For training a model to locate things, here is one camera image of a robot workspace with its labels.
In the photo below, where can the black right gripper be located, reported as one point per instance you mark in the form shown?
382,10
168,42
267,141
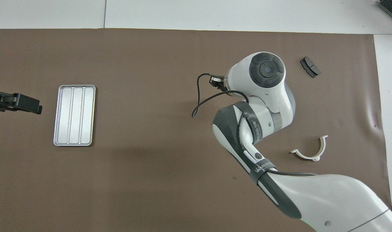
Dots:
219,83

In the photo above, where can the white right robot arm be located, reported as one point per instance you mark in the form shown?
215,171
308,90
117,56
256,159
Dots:
266,96

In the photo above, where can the silver metal ribbed tray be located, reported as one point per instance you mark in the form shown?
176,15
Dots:
74,116

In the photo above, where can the short dark grey brake pad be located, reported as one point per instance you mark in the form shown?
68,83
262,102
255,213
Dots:
310,67

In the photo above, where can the brown paper table mat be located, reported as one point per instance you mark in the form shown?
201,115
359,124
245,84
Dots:
134,161

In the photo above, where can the white curved plastic bracket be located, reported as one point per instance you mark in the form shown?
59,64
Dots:
322,148

